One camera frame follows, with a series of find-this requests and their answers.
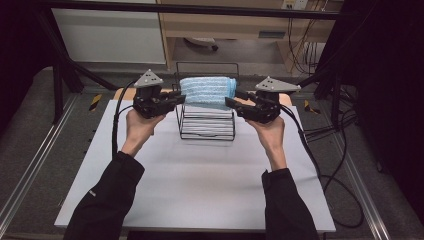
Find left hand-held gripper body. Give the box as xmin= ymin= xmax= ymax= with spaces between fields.
xmin=132 ymin=68 xmax=169 ymax=120

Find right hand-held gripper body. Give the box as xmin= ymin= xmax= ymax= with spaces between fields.
xmin=239 ymin=75 xmax=302 ymax=125

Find blue striped towel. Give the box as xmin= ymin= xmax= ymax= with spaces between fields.
xmin=179 ymin=76 xmax=238 ymax=112

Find black wire rack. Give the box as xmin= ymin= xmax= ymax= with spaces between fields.
xmin=173 ymin=61 xmax=240 ymax=141

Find person's right hand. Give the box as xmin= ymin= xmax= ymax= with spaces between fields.
xmin=245 ymin=116 xmax=288 ymax=172

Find person's left hand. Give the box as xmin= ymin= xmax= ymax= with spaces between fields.
xmin=120 ymin=109 xmax=167 ymax=158

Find office chair base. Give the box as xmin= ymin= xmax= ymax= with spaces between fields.
xmin=183 ymin=37 xmax=220 ymax=52

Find black metal stand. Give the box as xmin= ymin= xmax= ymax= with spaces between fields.
xmin=296 ymin=63 xmax=345 ymax=132
xmin=35 ymin=9 xmax=118 ymax=125

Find white cabinet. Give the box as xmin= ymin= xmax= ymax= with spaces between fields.
xmin=51 ymin=8 xmax=167 ymax=65

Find wooden desk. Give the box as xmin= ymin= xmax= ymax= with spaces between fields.
xmin=156 ymin=0 xmax=344 ymax=73

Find white power strip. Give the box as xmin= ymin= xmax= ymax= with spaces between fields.
xmin=281 ymin=0 xmax=309 ymax=10

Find black curtain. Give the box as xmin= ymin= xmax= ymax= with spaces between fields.
xmin=333 ymin=0 xmax=424 ymax=214
xmin=0 ymin=0 xmax=55 ymax=134

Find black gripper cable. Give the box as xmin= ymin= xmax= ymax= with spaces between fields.
xmin=111 ymin=79 xmax=138 ymax=160
xmin=279 ymin=104 xmax=366 ymax=230

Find hanging cable bundle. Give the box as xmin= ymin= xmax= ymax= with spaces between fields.
xmin=287 ymin=18 xmax=322 ymax=75

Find black floor cables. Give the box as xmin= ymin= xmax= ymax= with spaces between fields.
xmin=303 ymin=83 xmax=362 ymax=142

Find black metal frame bar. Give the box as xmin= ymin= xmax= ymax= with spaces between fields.
xmin=39 ymin=1 xmax=341 ymax=20

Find aluminium rail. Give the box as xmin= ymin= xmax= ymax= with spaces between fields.
xmin=0 ymin=94 xmax=80 ymax=232
xmin=333 ymin=133 xmax=392 ymax=240

